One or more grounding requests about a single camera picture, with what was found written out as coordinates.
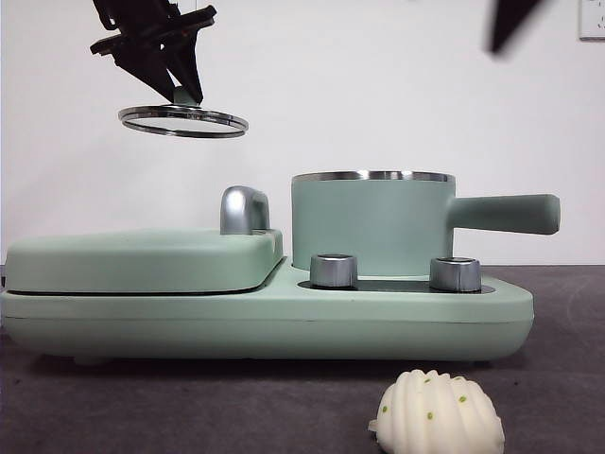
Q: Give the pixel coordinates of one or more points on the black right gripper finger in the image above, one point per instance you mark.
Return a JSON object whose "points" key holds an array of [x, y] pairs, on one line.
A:
{"points": [[510, 19]]}

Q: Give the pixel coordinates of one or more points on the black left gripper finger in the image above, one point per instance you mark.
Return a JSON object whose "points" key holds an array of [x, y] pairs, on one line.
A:
{"points": [[186, 61], [146, 64]]}

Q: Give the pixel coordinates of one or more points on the glass lid with green knob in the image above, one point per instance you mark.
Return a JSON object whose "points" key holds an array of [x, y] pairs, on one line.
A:
{"points": [[182, 96]]}

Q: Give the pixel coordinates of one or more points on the ridged white bun green dots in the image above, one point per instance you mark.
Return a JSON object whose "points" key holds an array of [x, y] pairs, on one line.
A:
{"points": [[439, 416]]}

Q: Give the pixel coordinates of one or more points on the mint green griddle cover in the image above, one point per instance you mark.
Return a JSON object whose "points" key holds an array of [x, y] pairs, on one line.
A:
{"points": [[132, 260]]}

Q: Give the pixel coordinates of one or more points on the silver control knob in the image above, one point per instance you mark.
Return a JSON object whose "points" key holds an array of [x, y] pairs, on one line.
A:
{"points": [[454, 274], [333, 272]]}

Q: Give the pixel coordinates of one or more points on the mint green breakfast machine base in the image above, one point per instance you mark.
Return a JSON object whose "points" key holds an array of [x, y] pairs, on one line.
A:
{"points": [[283, 321]]}

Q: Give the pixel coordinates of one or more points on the white wall socket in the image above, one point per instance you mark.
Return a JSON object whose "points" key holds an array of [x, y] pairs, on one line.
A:
{"points": [[593, 19]]}

